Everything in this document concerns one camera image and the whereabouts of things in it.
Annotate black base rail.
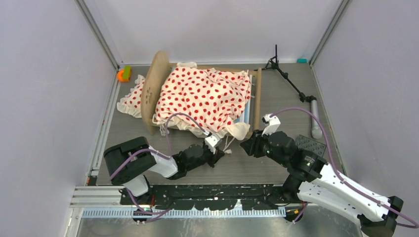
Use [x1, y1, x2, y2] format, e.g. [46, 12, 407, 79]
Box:
[69, 183, 368, 220]

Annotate black perforated pad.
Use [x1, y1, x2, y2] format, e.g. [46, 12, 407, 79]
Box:
[295, 135, 327, 158]

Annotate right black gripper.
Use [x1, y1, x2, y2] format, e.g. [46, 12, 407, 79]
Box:
[240, 127, 289, 167]

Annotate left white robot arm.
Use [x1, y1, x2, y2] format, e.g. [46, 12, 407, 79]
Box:
[103, 134, 225, 204]

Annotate purple cable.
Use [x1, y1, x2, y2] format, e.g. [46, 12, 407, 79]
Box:
[108, 113, 217, 210]
[268, 107, 419, 230]

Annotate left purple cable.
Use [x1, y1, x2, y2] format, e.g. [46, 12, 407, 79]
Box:
[108, 113, 217, 210]

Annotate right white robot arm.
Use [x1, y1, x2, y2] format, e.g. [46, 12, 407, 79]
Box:
[240, 114, 404, 237]

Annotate strawberry print small pillow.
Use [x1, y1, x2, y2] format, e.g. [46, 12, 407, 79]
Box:
[116, 75, 145, 118]

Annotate teal small block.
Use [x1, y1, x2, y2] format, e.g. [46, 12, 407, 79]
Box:
[296, 58, 308, 64]

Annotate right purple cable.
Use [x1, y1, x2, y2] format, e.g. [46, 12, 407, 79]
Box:
[268, 107, 419, 230]

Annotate black tripod stand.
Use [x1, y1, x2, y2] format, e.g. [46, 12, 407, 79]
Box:
[265, 44, 324, 140]

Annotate wooden pet bed frame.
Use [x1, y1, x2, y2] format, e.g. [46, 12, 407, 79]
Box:
[141, 51, 262, 139]

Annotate strawberry print ruffled blanket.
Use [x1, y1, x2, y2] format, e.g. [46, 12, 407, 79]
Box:
[152, 66, 252, 141]

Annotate orange green toy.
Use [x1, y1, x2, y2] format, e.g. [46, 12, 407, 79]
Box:
[117, 66, 132, 82]

